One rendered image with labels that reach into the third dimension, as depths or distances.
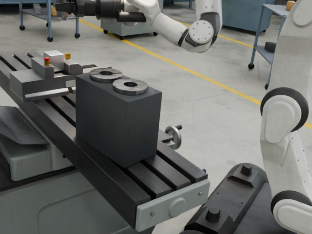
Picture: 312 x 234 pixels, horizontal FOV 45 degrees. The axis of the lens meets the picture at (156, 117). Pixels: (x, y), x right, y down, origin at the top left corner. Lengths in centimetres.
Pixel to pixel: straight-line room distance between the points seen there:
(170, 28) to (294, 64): 41
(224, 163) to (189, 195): 190
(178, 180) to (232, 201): 55
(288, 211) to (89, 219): 73
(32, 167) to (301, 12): 93
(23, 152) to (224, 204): 73
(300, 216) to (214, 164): 157
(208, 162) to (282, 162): 158
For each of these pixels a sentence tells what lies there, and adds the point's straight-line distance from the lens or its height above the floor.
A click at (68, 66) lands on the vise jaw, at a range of 140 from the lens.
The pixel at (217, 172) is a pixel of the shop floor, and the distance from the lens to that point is 275.
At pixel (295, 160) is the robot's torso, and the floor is 86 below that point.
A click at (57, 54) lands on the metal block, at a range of 142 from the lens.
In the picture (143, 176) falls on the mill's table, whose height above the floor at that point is 91.
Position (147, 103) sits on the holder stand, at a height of 108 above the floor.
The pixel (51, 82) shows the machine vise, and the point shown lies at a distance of 140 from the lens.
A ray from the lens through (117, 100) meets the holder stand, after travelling 93.
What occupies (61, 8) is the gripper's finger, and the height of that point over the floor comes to 123.
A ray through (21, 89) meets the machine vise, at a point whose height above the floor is 96.
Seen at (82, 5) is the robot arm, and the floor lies 125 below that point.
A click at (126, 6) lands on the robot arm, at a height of 124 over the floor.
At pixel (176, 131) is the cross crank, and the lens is 175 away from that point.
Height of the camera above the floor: 146
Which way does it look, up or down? 25 degrees down
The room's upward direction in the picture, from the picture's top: 5 degrees clockwise
